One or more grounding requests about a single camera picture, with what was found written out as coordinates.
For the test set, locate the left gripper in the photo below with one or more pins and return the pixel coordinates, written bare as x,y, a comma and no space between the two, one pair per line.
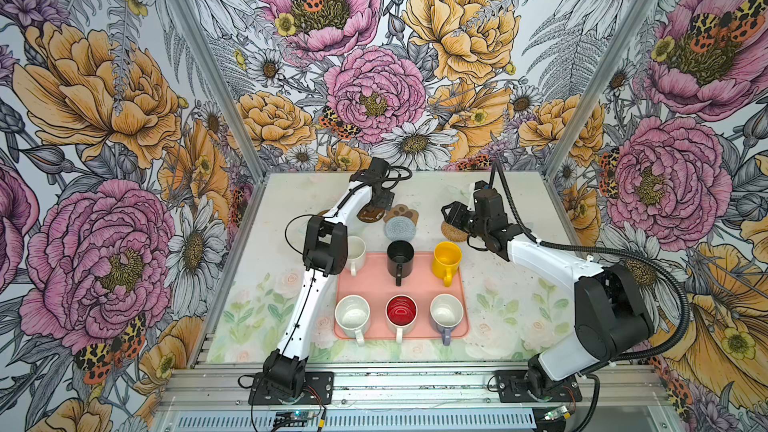
385,200

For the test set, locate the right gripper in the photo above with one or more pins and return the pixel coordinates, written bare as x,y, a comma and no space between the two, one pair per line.
456,213

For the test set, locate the woven rattan round coaster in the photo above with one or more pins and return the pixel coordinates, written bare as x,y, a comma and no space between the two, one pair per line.
452,233

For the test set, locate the dark brown round coaster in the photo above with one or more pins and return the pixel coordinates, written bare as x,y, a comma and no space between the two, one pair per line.
369,214

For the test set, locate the brown paw shaped coaster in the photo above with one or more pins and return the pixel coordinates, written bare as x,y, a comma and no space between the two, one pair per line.
402,210

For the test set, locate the grey round felt coaster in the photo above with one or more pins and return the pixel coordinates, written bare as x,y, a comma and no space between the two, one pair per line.
400,229

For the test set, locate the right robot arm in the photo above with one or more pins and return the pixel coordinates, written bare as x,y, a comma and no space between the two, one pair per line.
610,315

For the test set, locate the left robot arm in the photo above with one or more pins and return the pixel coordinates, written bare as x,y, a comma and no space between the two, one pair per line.
324,256

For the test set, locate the yellow mug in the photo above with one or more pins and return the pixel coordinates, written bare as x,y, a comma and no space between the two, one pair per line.
447,257

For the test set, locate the white mug back left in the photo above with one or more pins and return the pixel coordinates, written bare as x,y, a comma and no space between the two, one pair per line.
356,254

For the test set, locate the black mug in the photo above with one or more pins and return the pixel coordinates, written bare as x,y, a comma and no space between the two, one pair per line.
400,257

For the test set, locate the white lavender mug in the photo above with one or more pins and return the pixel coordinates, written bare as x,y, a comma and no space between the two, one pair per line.
446,314

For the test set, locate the red inside mug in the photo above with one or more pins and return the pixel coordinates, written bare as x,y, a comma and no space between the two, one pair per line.
401,314

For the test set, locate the white mug front left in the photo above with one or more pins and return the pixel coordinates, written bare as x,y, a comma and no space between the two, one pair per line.
353,314

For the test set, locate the right circuit board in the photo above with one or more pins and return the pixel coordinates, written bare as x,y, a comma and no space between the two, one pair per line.
561,412

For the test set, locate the circuit board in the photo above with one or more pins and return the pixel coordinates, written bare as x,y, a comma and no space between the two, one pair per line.
288,419
561,412

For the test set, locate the left circuit board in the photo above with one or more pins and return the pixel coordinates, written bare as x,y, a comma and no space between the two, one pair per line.
288,419

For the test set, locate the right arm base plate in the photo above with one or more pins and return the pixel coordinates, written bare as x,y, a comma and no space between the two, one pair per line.
510,387

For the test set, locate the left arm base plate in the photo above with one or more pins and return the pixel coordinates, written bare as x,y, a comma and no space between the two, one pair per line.
317,388

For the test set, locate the aluminium front rail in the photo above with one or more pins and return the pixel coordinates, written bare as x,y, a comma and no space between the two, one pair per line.
401,386

